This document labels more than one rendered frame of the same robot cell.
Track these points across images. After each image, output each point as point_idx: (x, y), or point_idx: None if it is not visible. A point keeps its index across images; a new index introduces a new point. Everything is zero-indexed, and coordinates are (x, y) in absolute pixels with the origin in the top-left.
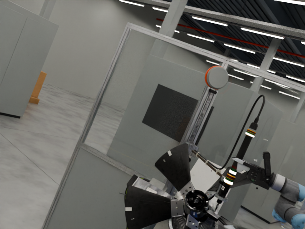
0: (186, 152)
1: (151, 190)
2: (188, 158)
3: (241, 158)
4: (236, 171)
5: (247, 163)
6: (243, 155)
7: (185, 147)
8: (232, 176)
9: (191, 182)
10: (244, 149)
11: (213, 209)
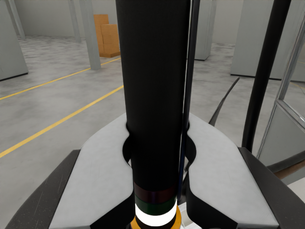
0: (221, 101)
1: None
2: (213, 114)
3: (129, 123)
4: (138, 203)
5: (49, 175)
6: (126, 91)
7: (229, 88)
8: (132, 221)
9: (185, 177)
10: (118, 24)
11: None
